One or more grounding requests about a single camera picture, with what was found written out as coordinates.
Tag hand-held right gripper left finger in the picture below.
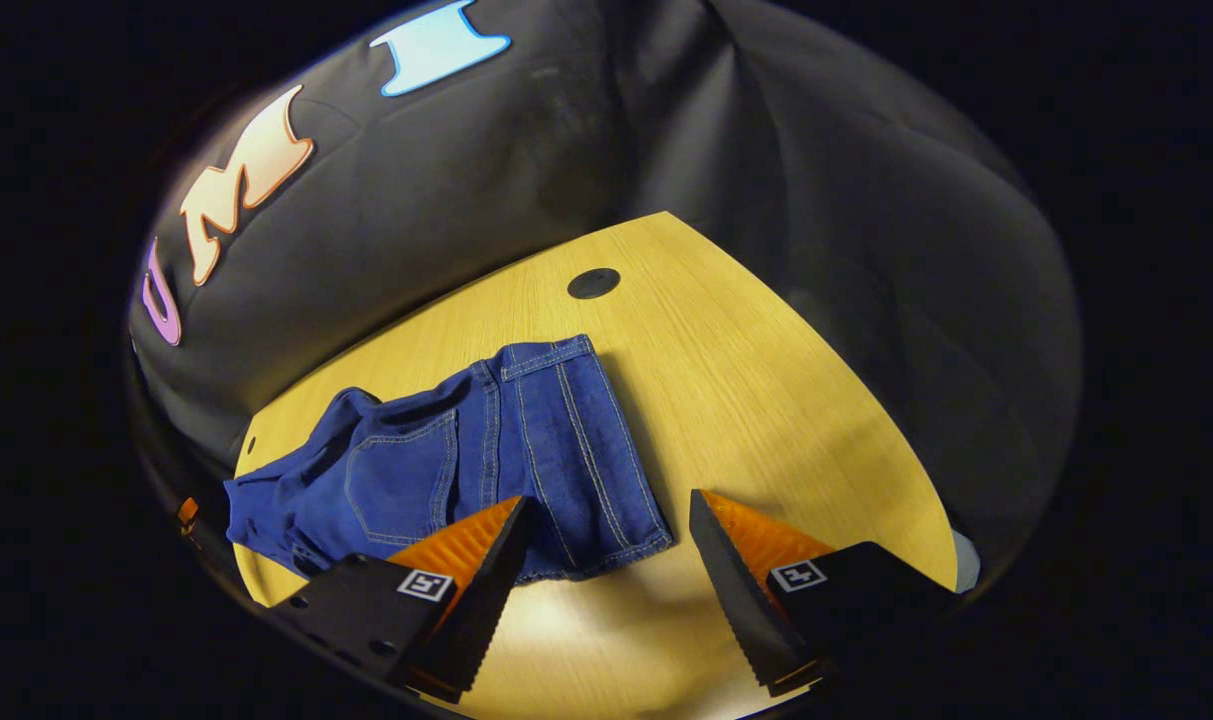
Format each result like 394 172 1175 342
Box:
266 495 535 704

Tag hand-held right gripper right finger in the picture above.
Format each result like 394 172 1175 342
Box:
688 488 952 698

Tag blue denim jeans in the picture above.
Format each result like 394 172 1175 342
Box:
224 334 675 586

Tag black backdrop cloth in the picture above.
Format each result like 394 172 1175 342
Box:
126 0 1085 591

